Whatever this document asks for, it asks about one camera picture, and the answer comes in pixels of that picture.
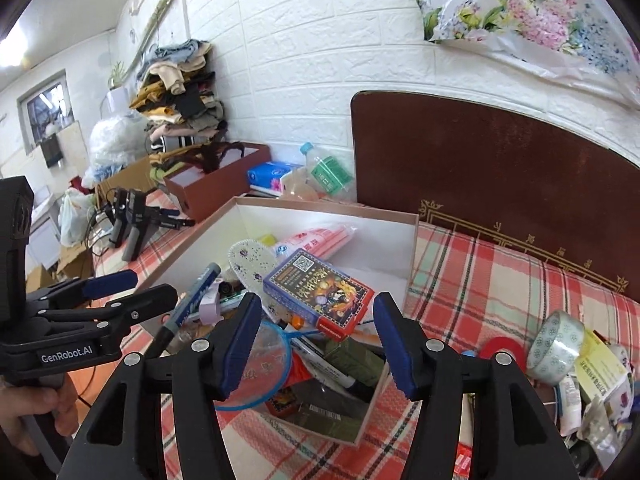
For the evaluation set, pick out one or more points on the red plaid blanket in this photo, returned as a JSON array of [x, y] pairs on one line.
[[500, 270]]

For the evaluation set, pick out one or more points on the person's left hand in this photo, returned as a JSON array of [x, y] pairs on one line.
[[35, 410]]

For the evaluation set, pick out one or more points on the brown headboard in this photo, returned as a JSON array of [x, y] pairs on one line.
[[475, 160]]

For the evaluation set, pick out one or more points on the white cardboard box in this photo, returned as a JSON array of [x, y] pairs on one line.
[[350, 265]]

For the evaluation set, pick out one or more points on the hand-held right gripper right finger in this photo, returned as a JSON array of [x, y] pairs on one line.
[[396, 347]]

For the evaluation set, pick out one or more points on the white tube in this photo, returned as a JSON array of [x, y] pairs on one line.
[[570, 405]]

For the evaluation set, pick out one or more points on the green packet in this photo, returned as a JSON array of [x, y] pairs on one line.
[[355, 360]]

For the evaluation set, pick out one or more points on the red tape roll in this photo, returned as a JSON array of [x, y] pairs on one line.
[[502, 345]]

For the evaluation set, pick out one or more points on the white dotted shoe insole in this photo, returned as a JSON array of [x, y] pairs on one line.
[[250, 260]]

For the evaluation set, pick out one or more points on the floral plastic bag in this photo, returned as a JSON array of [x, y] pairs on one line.
[[530, 15]]

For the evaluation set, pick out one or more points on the black marker pen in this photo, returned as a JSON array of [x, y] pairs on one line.
[[345, 377]]

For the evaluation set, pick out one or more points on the idle black gripper device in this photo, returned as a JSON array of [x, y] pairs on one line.
[[135, 215]]

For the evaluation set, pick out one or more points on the potted plant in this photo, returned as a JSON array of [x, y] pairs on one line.
[[117, 85]]

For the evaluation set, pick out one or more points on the window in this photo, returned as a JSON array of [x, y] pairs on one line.
[[45, 110]]

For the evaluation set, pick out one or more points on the blue playing card box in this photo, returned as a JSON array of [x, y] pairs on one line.
[[320, 292]]

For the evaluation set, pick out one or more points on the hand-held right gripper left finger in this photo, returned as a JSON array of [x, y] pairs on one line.
[[239, 347]]

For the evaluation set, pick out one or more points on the small pink box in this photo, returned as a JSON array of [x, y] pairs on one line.
[[211, 305]]

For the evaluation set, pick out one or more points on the blue tissue pack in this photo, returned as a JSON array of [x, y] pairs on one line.
[[267, 175]]

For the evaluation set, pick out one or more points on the clear plastic bag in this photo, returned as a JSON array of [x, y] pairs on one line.
[[112, 142]]

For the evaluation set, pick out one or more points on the pink straw pack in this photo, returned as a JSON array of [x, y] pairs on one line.
[[317, 240]]

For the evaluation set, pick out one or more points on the brown shoebox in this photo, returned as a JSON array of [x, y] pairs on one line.
[[215, 187]]

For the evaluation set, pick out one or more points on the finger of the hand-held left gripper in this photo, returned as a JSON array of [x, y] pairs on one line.
[[145, 300], [107, 283]]

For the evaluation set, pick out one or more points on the pale yellow plastic bag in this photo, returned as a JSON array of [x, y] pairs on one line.
[[75, 217]]

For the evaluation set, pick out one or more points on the brown cardboard box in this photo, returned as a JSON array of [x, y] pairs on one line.
[[130, 175]]

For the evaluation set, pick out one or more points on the clear tape roll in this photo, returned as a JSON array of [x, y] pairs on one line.
[[552, 347]]

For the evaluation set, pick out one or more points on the dark barcode packet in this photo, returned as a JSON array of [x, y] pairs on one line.
[[325, 412]]

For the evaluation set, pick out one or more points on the yellow label packet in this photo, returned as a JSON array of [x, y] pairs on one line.
[[602, 365]]

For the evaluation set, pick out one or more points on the blue mini racket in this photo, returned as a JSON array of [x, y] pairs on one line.
[[272, 355]]

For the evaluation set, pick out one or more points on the green label plastic bottle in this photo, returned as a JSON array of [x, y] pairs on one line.
[[327, 172]]

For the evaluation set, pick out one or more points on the blue marker pen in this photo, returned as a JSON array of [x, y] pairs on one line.
[[197, 292]]

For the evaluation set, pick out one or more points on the pile of clothes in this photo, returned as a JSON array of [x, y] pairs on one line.
[[175, 90]]

